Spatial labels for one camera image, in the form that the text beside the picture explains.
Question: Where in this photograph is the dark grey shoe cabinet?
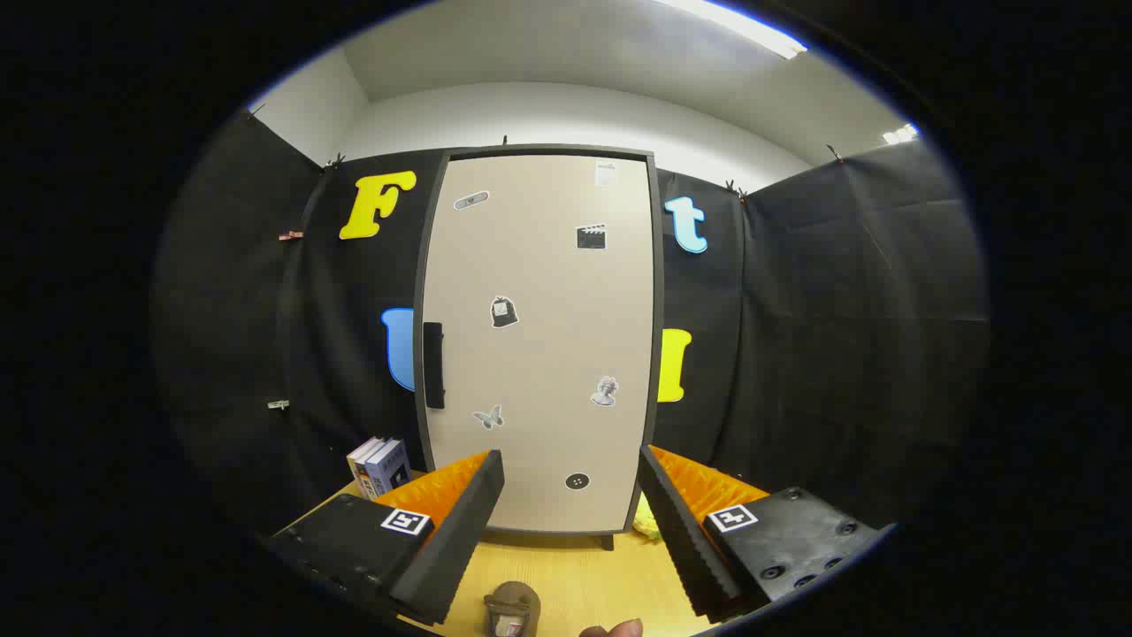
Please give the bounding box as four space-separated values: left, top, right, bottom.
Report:
412 144 665 551

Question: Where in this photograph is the blue book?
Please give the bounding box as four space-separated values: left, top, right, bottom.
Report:
364 440 413 498

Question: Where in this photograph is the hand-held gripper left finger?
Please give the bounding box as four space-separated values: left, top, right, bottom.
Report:
265 449 505 627

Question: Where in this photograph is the white book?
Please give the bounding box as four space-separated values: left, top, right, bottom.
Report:
347 436 386 498

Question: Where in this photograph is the black backdrop cloth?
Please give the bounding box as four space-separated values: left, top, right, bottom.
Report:
150 111 990 541

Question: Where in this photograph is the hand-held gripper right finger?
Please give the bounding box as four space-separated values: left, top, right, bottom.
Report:
639 444 894 623

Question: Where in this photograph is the brown fuzzy shoe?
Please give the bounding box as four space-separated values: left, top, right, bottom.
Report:
484 581 542 637

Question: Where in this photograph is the ceiling light panel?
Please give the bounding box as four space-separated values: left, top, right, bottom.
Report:
654 0 807 60

